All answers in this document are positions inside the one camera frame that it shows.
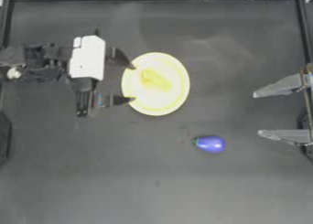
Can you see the brown toy chicken wing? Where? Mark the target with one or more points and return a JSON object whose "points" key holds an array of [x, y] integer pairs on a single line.
{"points": [[155, 80]]}

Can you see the yellow plate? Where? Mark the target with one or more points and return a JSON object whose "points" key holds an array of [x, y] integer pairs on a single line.
{"points": [[179, 84]]}

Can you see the blue toy eggplant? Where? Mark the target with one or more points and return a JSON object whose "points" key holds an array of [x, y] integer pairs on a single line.
{"points": [[211, 144]]}

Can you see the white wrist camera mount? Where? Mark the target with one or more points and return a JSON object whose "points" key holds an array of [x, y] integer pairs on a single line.
{"points": [[87, 58]]}

